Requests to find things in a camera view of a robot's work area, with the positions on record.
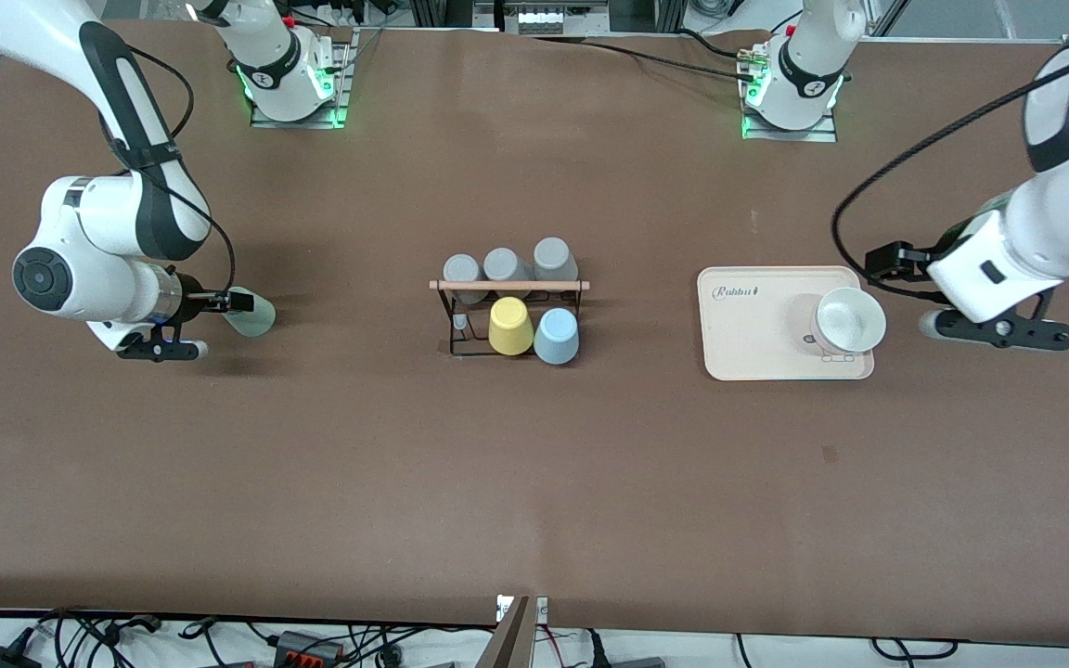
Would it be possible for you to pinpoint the black table cable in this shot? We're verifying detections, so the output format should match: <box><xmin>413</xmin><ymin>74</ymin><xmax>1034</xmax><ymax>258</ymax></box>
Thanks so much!
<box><xmin>534</xmin><ymin>33</ymin><xmax>760</xmax><ymax>81</ymax></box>

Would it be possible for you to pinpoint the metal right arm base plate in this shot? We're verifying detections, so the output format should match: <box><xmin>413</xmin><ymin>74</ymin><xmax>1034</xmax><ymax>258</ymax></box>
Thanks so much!
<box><xmin>250</xmin><ymin>28</ymin><xmax>352</xmax><ymax>129</ymax></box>

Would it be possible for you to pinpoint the black wire cup rack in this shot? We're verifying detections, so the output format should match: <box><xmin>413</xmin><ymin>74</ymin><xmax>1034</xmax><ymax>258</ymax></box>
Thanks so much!
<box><xmin>430</xmin><ymin>276</ymin><xmax>591</xmax><ymax>359</ymax></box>

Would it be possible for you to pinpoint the yellow cup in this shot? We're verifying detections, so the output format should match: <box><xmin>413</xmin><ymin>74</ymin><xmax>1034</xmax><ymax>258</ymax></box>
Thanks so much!
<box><xmin>488</xmin><ymin>296</ymin><xmax>535</xmax><ymax>355</ymax></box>

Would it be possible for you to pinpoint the mint green cup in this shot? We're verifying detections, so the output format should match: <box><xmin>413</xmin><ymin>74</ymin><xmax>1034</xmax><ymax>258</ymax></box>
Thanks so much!
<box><xmin>223</xmin><ymin>288</ymin><xmax>277</xmax><ymax>339</ymax></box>

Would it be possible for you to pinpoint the white mount bracket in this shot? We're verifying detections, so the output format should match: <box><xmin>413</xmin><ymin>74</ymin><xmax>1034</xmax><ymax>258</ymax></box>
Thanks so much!
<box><xmin>496</xmin><ymin>596</ymin><xmax>549</xmax><ymax>624</ymax></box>

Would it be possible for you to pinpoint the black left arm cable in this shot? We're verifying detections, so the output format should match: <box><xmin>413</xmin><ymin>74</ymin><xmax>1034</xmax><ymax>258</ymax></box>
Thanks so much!
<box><xmin>831</xmin><ymin>0</ymin><xmax>1069</xmax><ymax>303</ymax></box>

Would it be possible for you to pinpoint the white bowl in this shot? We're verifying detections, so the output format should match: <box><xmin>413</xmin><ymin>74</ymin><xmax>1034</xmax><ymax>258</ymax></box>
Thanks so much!
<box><xmin>809</xmin><ymin>287</ymin><xmax>888</xmax><ymax>355</ymax></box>

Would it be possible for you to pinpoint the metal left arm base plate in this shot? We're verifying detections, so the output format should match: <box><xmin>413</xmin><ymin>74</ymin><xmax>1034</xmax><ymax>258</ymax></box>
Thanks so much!
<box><xmin>741</xmin><ymin>42</ymin><xmax>839</xmax><ymax>143</ymax></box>

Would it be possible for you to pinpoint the black orange power strip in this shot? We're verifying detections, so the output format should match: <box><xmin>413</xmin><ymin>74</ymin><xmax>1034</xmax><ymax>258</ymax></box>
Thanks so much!
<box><xmin>273</xmin><ymin>631</ymin><xmax>347</xmax><ymax>666</ymax></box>

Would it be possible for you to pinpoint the light blue cup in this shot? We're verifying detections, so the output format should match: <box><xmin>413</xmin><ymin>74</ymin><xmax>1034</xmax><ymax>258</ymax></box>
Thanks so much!
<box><xmin>533</xmin><ymin>307</ymin><xmax>581</xmax><ymax>366</ymax></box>

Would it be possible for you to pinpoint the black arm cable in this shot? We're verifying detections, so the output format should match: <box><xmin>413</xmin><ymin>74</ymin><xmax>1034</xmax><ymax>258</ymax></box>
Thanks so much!
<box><xmin>831</xmin><ymin>0</ymin><xmax>1069</xmax><ymax>303</ymax></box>
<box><xmin>103</xmin><ymin>42</ymin><xmax>238</xmax><ymax>300</ymax></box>

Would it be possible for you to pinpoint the grey cup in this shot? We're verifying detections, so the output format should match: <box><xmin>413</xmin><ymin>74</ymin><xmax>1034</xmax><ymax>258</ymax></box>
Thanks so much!
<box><xmin>483</xmin><ymin>247</ymin><xmax>530</xmax><ymax>300</ymax></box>
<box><xmin>533</xmin><ymin>237</ymin><xmax>580</xmax><ymax>296</ymax></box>
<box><xmin>443</xmin><ymin>253</ymin><xmax>484</xmax><ymax>305</ymax></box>

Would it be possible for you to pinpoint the cream plastic tray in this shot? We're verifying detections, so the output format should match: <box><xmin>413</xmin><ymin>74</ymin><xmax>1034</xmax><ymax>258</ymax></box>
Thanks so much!
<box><xmin>697</xmin><ymin>266</ymin><xmax>875</xmax><ymax>382</ymax></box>

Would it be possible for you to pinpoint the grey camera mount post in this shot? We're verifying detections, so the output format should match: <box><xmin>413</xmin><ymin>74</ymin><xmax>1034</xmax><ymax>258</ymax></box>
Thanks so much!
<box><xmin>477</xmin><ymin>597</ymin><xmax>534</xmax><ymax>668</ymax></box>

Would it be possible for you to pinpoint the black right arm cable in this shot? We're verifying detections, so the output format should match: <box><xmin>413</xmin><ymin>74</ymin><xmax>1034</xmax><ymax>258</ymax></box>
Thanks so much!
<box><xmin>103</xmin><ymin>42</ymin><xmax>238</xmax><ymax>300</ymax></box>

